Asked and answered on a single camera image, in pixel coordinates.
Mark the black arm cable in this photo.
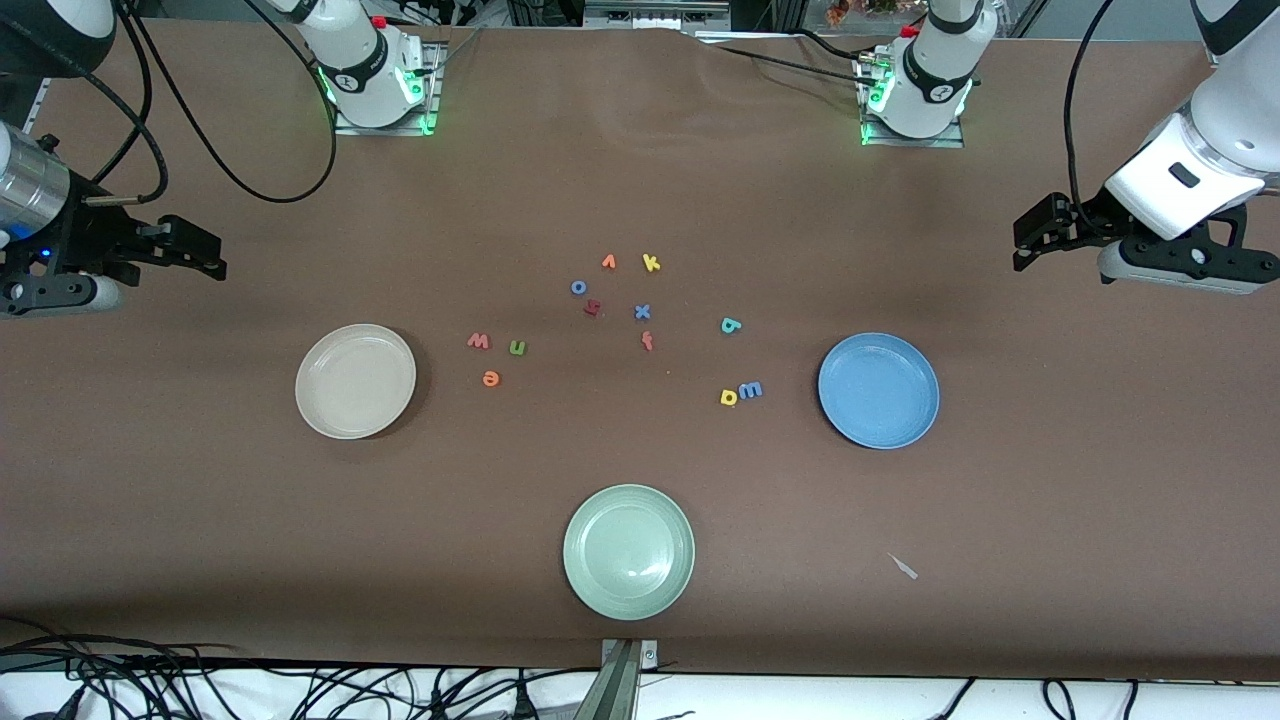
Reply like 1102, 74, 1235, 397
1063, 0, 1116, 226

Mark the brown table cover sheet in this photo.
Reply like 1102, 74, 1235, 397
0, 20, 1280, 683

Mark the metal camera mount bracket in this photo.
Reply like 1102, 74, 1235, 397
575, 640, 659, 720

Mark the tangle of black cables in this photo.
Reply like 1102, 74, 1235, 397
0, 615, 601, 720

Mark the black cable metal plug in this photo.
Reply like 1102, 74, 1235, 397
20, 50, 169, 206

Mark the blue round plate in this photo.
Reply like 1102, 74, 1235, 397
818, 332, 941, 450

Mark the pale green round plate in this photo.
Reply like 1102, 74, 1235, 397
562, 484, 696, 621

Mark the thin black table cable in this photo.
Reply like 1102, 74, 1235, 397
690, 30, 881, 91

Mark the beige round plate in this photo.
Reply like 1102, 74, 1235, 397
295, 323, 417, 440

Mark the aluminium frame rail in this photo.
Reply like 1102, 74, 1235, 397
585, 0, 731, 31

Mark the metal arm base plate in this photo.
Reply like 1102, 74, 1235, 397
858, 55, 966, 149
333, 40, 441, 137

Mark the long black looping cable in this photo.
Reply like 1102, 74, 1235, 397
125, 0, 338, 204

